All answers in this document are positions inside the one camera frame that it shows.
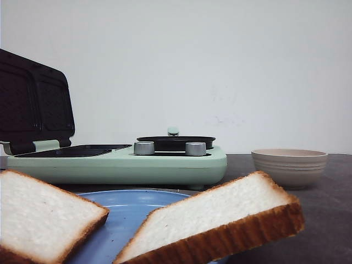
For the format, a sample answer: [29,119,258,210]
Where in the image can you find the white bread slice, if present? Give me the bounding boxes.
[1,170,109,263]
[115,171,304,263]

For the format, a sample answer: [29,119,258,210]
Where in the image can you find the beige ribbed bowl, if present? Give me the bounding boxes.
[251,148,328,189]

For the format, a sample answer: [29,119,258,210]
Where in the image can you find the breakfast maker hinged lid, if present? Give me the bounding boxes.
[1,50,75,155]

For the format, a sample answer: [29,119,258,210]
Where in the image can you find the mint green breakfast maker base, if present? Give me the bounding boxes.
[7,145,227,189]

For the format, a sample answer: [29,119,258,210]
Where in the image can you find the black round frying pan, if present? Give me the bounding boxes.
[136,127,216,151]

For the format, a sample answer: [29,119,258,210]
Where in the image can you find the right silver control knob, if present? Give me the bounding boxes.
[185,142,206,156]

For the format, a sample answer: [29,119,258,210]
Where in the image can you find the silver control knob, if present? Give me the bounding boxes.
[134,141,155,156]
[185,142,206,156]

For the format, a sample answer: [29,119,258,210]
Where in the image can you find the left silver control knob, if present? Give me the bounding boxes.
[134,141,155,156]

